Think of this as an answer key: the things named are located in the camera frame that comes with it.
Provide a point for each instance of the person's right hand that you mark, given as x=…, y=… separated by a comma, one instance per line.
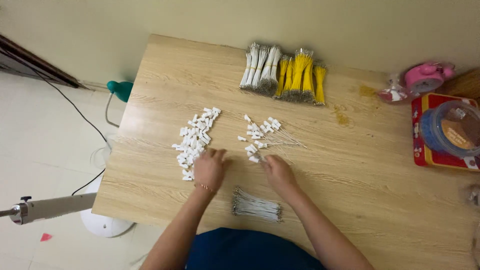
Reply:
x=281, y=176

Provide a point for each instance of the pile of loose white connectors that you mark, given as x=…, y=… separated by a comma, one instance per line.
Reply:
x=195, y=140

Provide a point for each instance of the pink paper scrap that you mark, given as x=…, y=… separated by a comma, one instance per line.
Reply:
x=45, y=237

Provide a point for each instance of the clear plastic item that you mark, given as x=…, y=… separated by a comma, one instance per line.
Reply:
x=474, y=195

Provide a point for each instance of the clear plastic bag with bits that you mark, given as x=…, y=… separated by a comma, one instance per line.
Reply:
x=392, y=93

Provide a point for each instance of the teal desk lamp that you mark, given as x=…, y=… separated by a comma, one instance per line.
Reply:
x=120, y=90

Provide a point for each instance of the person's blue clothing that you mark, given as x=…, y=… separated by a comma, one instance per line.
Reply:
x=247, y=251

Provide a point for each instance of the person's right fingers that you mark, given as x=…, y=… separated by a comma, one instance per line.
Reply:
x=267, y=161

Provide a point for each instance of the red tin box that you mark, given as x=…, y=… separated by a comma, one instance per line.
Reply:
x=422, y=150

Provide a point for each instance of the clear round tub blue rim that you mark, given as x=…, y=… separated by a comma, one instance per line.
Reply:
x=448, y=129

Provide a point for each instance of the pink alarm clock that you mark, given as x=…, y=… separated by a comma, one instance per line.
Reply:
x=425, y=77

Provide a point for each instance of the person's left hand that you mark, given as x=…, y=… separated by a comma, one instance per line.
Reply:
x=208, y=170

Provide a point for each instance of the brown wooden furniture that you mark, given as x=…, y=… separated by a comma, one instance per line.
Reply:
x=463, y=84

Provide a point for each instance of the person's left fingers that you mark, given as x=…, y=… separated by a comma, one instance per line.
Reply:
x=214, y=153

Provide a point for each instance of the white standing fan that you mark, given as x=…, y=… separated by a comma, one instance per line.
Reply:
x=56, y=208

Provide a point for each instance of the dark wooden door frame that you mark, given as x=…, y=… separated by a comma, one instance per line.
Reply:
x=33, y=63

